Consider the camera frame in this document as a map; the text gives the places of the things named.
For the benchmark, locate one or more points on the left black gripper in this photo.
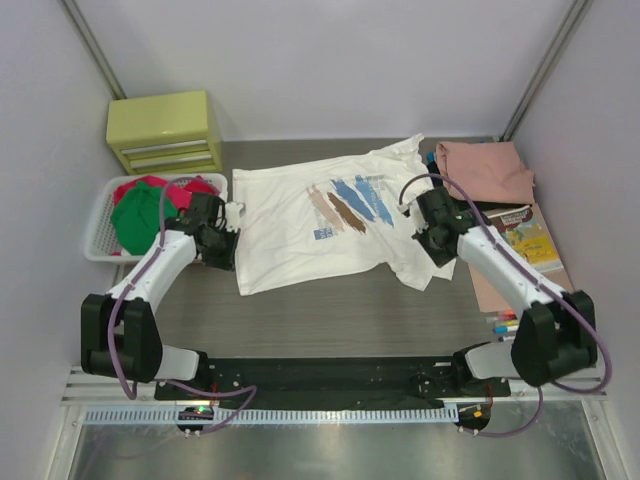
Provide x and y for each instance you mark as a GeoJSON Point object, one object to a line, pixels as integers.
{"type": "Point", "coordinates": [228, 247]}

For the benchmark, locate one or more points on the pink folded t shirt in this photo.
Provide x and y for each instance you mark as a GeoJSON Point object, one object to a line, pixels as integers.
{"type": "Point", "coordinates": [487, 172]}

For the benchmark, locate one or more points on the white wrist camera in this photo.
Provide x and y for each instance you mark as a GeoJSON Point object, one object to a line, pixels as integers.
{"type": "Point", "coordinates": [410, 210]}
{"type": "Point", "coordinates": [233, 214]}

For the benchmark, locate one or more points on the white slotted cable duct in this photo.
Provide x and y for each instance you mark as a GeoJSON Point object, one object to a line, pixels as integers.
{"type": "Point", "coordinates": [201, 415]}

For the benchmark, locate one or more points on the yellow picture book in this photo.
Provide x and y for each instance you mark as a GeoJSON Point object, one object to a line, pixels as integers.
{"type": "Point", "coordinates": [524, 230]}

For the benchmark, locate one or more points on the green t shirt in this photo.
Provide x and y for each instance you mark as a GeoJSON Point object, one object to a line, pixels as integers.
{"type": "Point", "coordinates": [135, 216]}

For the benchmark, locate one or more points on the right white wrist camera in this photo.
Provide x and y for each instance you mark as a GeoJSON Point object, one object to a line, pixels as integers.
{"type": "Point", "coordinates": [410, 210]}

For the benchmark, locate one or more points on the red t shirt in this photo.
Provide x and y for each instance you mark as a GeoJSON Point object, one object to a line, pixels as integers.
{"type": "Point", "coordinates": [135, 216]}

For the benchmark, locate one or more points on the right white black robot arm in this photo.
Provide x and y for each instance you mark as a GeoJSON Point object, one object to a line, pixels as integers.
{"type": "Point", "coordinates": [554, 334]}

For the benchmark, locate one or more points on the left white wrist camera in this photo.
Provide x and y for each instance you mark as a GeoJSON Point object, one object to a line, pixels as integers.
{"type": "Point", "coordinates": [233, 214]}

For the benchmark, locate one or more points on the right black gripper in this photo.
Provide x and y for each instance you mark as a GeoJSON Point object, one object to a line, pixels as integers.
{"type": "Point", "coordinates": [426, 240]}

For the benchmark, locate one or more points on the white printed t shirt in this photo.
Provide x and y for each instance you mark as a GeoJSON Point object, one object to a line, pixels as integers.
{"type": "Point", "coordinates": [332, 217]}

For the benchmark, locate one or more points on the white plastic basket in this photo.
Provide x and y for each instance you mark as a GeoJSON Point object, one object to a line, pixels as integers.
{"type": "Point", "coordinates": [101, 244]}

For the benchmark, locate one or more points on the yellow-green drawer box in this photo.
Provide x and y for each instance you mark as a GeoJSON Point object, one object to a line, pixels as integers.
{"type": "Point", "coordinates": [170, 133]}

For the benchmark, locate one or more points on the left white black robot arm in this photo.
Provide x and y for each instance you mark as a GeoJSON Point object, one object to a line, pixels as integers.
{"type": "Point", "coordinates": [119, 335]}

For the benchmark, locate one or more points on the black folded t shirt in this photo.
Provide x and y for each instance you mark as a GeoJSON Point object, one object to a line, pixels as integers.
{"type": "Point", "coordinates": [462, 204]}

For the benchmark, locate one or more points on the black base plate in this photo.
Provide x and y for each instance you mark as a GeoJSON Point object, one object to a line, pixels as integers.
{"type": "Point", "coordinates": [336, 384]}

